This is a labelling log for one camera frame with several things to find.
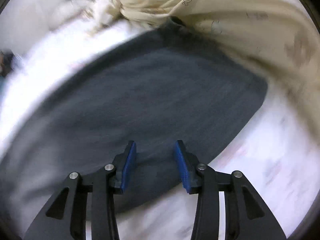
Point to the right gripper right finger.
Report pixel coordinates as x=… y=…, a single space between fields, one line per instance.
x=247 y=215

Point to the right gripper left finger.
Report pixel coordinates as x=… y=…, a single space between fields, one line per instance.
x=64 y=214

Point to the dark grey sweatpants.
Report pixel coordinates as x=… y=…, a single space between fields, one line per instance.
x=165 y=85

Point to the white floral bed sheet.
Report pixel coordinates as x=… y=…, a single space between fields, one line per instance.
x=274 y=150

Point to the cream crumpled duvet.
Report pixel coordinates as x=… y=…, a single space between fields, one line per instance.
x=273 y=36

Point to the white fluffy pillow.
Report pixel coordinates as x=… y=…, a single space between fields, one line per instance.
x=26 y=22

